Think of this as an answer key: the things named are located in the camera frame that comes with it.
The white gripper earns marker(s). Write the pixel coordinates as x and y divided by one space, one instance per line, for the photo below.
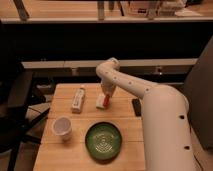
108 89

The black remote control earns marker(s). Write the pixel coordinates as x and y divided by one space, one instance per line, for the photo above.
137 107

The green plate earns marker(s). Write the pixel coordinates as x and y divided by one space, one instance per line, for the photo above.
103 141

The black office chair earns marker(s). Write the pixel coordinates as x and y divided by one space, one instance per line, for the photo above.
17 93

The grey chair back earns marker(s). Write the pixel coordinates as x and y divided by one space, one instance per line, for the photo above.
198 88

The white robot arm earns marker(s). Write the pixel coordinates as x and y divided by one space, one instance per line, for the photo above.
166 130

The wooden table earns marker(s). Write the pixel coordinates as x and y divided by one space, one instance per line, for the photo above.
57 155

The white paper cup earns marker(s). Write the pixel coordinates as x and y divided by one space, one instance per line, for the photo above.
62 128

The white sponge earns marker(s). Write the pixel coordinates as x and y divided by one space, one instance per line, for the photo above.
99 101

